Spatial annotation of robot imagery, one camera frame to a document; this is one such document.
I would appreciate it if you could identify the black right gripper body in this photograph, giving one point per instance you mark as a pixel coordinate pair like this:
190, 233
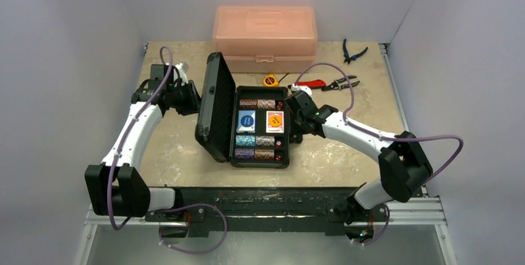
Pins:
295, 104

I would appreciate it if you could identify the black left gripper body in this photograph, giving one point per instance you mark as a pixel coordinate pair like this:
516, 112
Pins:
184, 100

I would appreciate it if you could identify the orange dealer button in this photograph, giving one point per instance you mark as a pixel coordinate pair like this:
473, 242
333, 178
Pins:
274, 120

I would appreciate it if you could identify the blue tan chip stack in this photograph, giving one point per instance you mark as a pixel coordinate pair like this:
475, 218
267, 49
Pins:
265, 141

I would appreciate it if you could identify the black poker set case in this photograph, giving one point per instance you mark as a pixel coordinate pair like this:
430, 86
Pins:
218, 117

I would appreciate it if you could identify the blue small blind button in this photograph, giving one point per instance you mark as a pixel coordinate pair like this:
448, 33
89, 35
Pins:
246, 122

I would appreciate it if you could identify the brown black chip stack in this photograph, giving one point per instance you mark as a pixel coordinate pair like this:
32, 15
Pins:
264, 154

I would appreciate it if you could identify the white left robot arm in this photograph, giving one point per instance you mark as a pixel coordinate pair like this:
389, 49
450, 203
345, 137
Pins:
115, 185

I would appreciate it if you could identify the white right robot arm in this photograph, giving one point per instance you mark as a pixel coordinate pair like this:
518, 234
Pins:
403, 165

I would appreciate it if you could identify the red dice in case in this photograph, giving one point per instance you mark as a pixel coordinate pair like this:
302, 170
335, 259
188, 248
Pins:
279, 105

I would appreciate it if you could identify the red playing card deck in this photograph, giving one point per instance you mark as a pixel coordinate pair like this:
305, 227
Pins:
275, 130

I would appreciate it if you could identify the brown chip stack in case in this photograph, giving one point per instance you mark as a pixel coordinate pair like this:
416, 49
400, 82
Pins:
265, 104

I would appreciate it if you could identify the yellow tape measure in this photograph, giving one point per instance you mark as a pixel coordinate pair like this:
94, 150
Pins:
271, 80

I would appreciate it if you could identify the blue playing card deck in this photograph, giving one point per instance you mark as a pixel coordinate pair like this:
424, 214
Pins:
246, 112

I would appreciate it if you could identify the light blue chip stack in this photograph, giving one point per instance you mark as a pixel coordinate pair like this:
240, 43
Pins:
245, 140

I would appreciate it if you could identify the purple chip stack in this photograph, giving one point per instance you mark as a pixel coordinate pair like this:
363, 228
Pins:
244, 154

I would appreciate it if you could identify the pink plastic toolbox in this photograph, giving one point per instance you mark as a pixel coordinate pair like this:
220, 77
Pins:
266, 39

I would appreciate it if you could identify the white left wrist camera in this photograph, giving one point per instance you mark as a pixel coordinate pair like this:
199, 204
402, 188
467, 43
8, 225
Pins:
177, 77

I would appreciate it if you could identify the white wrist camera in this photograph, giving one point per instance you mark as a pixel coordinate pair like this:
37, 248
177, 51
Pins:
297, 88
177, 77

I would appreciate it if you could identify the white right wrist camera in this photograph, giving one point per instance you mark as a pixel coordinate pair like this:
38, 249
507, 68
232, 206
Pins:
297, 88

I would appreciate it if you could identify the black table front rail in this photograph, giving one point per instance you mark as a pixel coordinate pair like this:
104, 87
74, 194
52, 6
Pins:
284, 209

